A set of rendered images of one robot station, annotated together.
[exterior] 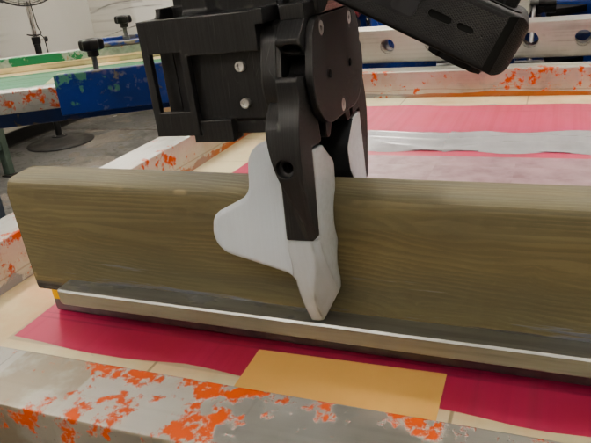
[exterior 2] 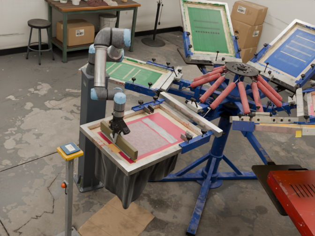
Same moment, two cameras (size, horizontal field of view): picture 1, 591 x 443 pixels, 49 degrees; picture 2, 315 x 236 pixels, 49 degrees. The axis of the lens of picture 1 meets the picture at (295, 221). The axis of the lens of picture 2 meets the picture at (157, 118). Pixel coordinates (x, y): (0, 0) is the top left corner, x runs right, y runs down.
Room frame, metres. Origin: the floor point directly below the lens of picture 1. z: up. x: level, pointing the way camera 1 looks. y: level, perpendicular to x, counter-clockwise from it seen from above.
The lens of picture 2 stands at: (-1.44, -0.90, 2.44)
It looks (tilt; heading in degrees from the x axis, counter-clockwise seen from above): 32 degrees down; 20
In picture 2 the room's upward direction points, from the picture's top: 10 degrees clockwise
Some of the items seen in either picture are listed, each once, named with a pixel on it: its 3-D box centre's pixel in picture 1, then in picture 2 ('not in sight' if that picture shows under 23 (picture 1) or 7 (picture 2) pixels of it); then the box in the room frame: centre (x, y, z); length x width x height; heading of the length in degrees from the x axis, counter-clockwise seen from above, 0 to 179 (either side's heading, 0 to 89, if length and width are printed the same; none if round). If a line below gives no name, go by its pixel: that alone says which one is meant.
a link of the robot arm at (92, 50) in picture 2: not in sight; (97, 53); (0.75, 0.47, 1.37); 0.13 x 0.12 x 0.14; 125
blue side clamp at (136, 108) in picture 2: not in sight; (146, 107); (0.88, 0.04, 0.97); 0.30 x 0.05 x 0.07; 156
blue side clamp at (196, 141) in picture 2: not in sight; (194, 142); (0.66, -0.47, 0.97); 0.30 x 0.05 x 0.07; 156
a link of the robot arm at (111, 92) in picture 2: not in sight; (115, 95); (0.38, 0.08, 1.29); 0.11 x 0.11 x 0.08; 35
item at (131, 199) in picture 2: not in sight; (153, 174); (0.42, -0.29, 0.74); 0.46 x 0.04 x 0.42; 156
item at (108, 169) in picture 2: not in sight; (111, 170); (0.28, 0.00, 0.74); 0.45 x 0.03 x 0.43; 66
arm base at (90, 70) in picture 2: not in sight; (95, 66); (0.75, 0.48, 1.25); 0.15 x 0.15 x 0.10
